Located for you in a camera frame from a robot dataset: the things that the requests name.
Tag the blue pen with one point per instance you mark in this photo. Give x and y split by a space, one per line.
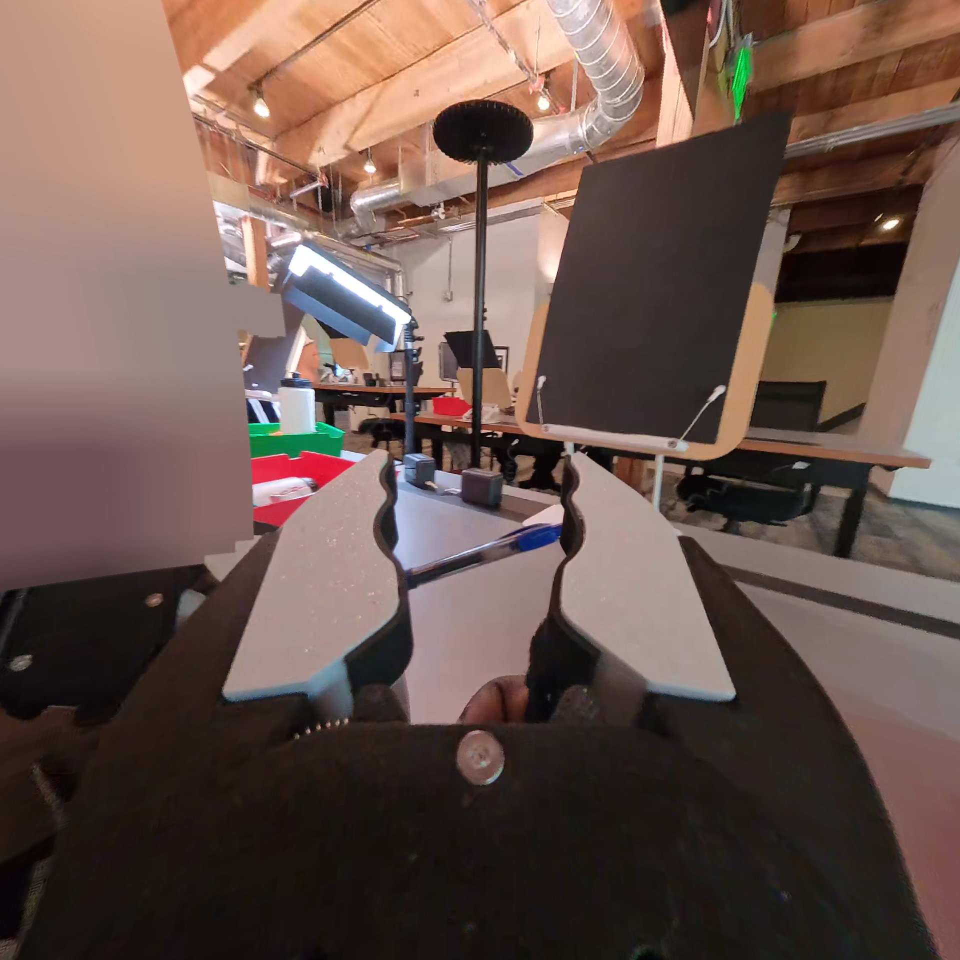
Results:
480 553

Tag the black office chair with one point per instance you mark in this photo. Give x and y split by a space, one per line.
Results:
780 405

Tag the wooden pillar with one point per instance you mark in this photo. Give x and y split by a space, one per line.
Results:
679 90

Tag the small red bin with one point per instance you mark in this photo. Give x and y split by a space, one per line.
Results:
450 405

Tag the green exit sign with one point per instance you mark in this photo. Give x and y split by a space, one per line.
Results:
741 75

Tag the beige pillar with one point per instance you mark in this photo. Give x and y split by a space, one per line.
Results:
915 337

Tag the white bottle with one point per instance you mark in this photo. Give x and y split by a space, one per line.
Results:
298 409

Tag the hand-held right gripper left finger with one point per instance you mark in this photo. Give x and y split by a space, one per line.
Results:
322 585

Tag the white tube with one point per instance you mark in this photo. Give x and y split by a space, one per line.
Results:
281 491

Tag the black board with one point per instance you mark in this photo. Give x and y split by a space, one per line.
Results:
660 285
469 349

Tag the dark grey cube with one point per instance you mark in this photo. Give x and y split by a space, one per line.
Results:
481 487

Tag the black light stand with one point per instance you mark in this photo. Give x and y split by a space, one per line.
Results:
411 390

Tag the red plastic bin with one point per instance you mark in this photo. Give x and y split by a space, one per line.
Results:
330 465

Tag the green plastic bin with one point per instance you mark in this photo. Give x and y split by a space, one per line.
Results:
300 442

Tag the wooden office desk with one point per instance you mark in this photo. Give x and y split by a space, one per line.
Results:
825 442
450 424
375 388

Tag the grey power adapter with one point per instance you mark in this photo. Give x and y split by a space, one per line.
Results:
418 469

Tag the person's right hand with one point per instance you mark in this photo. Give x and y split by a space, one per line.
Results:
495 701

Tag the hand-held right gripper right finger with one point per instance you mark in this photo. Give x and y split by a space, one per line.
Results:
637 592

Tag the silver ventilation duct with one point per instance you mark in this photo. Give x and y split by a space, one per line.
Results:
600 60

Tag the black pole with round disc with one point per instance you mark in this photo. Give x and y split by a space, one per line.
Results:
481 127

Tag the LED light panel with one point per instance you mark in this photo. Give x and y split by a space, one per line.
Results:
352 296

